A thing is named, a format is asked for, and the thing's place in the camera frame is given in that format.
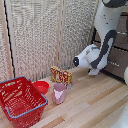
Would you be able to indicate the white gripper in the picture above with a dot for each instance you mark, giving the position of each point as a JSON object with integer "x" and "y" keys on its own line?
{"x": 94, "y": 71}

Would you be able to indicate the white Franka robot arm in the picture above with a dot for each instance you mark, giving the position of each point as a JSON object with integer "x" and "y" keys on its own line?
{"x": 106, "y": 16}

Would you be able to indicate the dark brown drawer cabinet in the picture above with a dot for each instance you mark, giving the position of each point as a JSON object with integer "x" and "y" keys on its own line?
{"x": 120, "y": 56}

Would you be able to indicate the white rounded object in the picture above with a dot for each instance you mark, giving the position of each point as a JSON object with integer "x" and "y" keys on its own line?
{"x": 126, "y": 76}

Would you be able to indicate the yellow red snack box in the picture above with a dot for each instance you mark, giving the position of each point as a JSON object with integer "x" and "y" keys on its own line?
{"x": 61, "y": 75}

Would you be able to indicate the pink plastic cup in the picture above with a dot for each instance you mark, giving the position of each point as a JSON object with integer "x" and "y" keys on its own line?
{"x": 59, "y": 95}

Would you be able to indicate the red plastic bowl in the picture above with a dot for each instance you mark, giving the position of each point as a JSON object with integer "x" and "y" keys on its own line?
{"x": 41, "y": 87}

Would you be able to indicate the beige woven room divider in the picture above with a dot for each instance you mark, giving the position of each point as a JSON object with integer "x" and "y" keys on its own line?
{"x": 33, "y": 36}

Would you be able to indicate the red basket with blue rim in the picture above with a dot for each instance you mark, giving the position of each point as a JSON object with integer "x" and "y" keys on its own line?
{"x": 20, "y": 100}

